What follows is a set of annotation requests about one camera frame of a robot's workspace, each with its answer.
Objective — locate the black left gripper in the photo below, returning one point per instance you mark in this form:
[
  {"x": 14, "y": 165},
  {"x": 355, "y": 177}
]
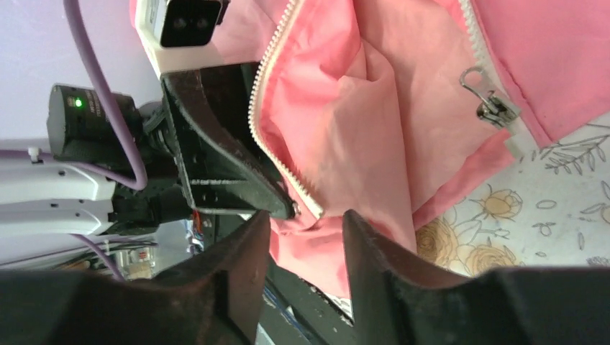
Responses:
[{"x": 222, "y": 169}]

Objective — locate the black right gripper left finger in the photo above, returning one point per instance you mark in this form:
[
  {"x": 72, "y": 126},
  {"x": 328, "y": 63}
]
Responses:
[{"x": 214, "y": 297}]

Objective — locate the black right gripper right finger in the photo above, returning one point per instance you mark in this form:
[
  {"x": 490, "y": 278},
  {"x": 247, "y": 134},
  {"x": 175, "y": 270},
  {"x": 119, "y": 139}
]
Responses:
[{"x": 399, "y": 298}]

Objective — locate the pink zip-up jacket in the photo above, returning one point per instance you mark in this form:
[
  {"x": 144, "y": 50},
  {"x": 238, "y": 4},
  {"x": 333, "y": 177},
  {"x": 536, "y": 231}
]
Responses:
[{"x": 400, "y": 109}]

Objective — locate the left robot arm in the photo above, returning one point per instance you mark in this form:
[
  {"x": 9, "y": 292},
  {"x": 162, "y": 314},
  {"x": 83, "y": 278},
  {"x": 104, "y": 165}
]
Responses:
[{"x": 41, "y": 195}]

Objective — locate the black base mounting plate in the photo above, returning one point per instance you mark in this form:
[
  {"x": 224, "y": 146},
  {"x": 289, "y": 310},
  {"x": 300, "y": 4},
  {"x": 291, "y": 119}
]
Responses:
[{"x": 295, "y": 312}]

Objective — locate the floral patterned table mat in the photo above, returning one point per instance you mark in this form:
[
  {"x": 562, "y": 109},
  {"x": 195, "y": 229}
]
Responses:
[{"x": 551, "y": 207}]

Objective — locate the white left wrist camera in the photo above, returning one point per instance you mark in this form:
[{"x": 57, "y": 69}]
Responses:
[{"x": 176, "y": 35}]

